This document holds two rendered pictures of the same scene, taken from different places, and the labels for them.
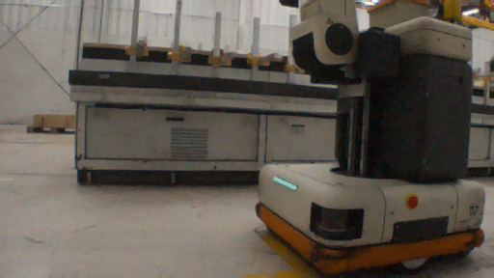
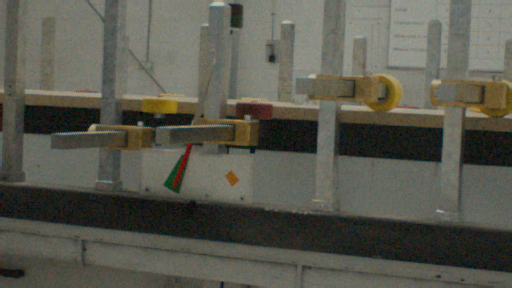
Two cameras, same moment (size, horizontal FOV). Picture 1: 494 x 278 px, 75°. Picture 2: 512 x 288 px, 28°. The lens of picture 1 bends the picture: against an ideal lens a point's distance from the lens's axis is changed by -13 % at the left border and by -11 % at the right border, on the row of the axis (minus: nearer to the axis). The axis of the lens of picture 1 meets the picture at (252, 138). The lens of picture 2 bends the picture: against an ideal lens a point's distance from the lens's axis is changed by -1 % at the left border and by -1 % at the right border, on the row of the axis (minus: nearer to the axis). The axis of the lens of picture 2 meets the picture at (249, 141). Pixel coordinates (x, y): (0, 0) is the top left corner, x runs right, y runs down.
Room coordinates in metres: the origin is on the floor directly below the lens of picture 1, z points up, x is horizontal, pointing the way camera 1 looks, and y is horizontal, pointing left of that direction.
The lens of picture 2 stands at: (1.22, -2.88, 0.94)
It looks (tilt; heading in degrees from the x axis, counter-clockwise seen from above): 3 degrees down; 41
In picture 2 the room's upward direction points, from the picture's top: 3 degrees clockwise
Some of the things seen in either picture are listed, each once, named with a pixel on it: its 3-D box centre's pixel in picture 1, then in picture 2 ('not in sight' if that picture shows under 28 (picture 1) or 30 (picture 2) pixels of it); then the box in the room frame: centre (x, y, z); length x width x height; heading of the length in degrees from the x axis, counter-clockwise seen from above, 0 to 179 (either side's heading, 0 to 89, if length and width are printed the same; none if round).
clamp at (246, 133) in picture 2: not in sight; (225, 131); (2.78, -1.44, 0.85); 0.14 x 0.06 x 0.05; 108
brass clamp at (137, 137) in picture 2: not in sight; (119, 137); (2.70, -1.20, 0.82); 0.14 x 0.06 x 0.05; 108
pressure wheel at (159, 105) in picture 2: not in sight; (159, 120); (2.84, -1.17, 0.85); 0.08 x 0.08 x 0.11
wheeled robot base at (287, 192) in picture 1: (364, 205); not in sight; (1.30, -0.43, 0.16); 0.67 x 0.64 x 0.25; 108
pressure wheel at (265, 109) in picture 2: not in sight; (253, 127); (2.89, -1.42, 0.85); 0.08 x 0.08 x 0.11
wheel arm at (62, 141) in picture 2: not in sight; (114, 139); (2.65, -1.23, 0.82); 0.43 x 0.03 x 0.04; 18
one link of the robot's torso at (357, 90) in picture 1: (343, 57); not in sight; (1.19, -0.29, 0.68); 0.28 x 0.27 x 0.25; 18
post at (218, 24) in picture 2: not in sight; (215, 117); (2.77, -1.42, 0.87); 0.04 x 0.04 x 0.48; 18
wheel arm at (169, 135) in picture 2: not in sight; (214, 134); (2.70, -1.48, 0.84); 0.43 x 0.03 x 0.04; 18
